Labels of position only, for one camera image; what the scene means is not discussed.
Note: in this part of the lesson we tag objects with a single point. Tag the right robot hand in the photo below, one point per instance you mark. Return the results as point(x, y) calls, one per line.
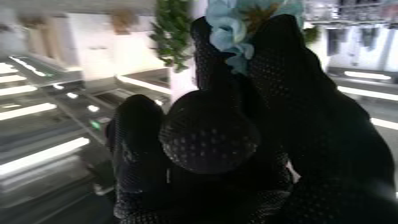
point(296, 150)

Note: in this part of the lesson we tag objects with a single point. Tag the blue flower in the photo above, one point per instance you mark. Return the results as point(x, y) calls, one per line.
point(232, 30)

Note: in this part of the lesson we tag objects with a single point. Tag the hanging green plant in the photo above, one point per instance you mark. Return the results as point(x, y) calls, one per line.
point(172, 33)

